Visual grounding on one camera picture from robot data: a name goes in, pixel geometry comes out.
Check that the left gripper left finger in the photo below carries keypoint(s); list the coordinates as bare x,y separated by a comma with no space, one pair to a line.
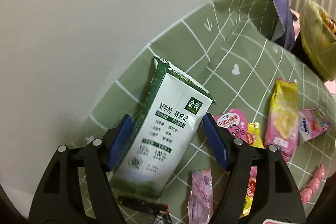
58,196

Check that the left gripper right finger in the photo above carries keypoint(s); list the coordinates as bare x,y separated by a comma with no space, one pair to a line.
276,198

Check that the pink candy wrapper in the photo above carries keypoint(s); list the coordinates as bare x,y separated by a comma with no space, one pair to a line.
282,124

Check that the red snack packet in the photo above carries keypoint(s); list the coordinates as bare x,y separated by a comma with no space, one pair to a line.
200,204

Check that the white pink snack packet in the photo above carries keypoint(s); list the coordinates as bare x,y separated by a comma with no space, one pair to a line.
312,123

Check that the pink lollipop shaped wrapper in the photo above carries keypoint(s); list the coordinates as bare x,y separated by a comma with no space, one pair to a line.
235,122

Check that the dark foil wrapper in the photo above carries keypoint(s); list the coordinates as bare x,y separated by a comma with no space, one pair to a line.
159,211

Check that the green white milk carton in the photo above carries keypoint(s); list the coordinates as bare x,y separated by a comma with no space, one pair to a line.
173,111

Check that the yellow-bagged trash bin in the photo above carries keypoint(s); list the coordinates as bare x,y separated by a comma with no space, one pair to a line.
318,39

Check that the pink caterpillar toy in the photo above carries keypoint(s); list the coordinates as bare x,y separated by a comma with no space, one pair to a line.
313,185

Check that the green checked tablecloth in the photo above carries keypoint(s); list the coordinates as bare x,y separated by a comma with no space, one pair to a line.
226,46

